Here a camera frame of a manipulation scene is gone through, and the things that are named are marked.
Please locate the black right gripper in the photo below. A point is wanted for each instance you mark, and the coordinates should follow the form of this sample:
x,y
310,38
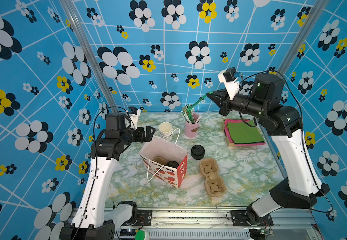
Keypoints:
x,y
223,96

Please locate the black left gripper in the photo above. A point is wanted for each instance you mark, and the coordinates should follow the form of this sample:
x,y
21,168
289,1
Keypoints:
x,y
141,138

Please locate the green straw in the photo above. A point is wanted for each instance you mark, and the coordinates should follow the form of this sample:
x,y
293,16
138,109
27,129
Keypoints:
x,y
201,100

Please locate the red white paper gift bag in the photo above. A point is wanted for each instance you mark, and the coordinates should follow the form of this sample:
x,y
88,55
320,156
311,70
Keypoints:
x,y
171,152

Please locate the black cup lid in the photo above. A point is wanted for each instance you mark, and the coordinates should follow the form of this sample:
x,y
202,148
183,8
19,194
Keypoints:
x,y
172,164

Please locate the brown pulp cup carrier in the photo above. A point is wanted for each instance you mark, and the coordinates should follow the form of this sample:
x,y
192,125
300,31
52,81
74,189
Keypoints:
x,y
214,184

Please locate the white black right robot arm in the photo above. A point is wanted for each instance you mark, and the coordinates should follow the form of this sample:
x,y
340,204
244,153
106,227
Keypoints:
x,y
302,187

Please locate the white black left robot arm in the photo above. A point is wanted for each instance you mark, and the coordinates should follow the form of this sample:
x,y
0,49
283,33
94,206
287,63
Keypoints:
x,y
89,223

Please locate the stack of white paper cups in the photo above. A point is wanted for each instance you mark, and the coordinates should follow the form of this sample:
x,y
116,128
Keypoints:
x,y
165,131

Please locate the pink straw holder cup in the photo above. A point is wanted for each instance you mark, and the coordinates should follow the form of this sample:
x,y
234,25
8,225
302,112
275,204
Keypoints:
x,y
191,130

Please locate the brown cardboard box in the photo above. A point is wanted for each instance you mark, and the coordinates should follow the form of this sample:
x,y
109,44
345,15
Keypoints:
x,y
229,143

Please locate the green push button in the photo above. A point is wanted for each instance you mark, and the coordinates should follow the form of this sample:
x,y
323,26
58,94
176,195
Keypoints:
x,y
142,235

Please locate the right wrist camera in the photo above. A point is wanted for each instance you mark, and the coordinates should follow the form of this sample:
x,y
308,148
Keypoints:
x,y
229,78

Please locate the right aluminium frame post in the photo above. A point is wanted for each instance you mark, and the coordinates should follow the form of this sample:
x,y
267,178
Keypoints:
x,y
286,24

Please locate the aluminium frame post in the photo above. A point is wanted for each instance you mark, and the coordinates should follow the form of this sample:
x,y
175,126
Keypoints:
x,y
74,19
286,24

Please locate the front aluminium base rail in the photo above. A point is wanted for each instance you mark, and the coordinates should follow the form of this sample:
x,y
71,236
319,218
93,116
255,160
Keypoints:
x,y
219,223

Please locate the left aluminium frame post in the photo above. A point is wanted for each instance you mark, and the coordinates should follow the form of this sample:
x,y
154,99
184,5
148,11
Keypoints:
x,y
74,19

